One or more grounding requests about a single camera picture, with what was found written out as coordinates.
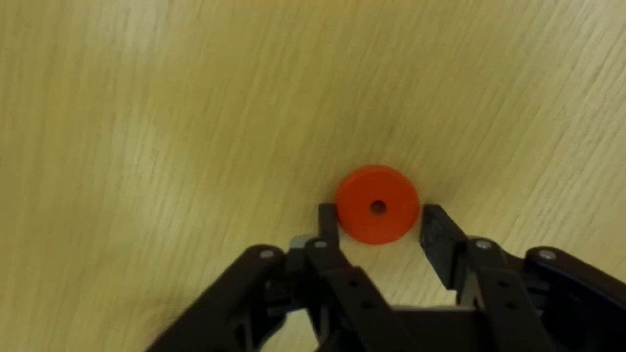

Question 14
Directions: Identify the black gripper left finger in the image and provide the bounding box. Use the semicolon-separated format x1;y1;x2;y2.
144;201;418;352

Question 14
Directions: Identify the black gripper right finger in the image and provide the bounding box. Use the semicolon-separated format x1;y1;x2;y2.
418;203;626;352

